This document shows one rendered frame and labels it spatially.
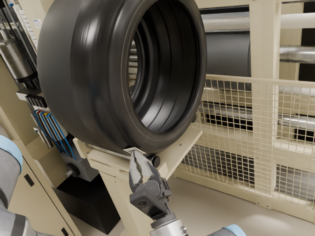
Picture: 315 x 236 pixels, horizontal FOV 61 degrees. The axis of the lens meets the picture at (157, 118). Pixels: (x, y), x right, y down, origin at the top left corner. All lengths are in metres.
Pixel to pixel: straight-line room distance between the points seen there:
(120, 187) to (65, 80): 0.83
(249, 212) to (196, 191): 0.38
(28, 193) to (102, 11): 1.09
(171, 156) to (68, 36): 0.62
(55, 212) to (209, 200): 0.99
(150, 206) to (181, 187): 1.38
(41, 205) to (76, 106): 0.96
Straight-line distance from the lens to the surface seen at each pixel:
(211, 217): 1.88
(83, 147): 1.15
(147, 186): 0.74
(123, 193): 1.47
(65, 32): 0.75
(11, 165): 0.49
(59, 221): 1.74
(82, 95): 0.70
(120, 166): 1.04
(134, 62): 1.43
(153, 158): 0.94
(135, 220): 1.65
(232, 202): 1.94
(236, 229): 0.74
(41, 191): 1.58
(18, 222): 0.40
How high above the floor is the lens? 1.53
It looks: 32 degrees down
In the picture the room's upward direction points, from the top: 15 degrees counter-clockwise
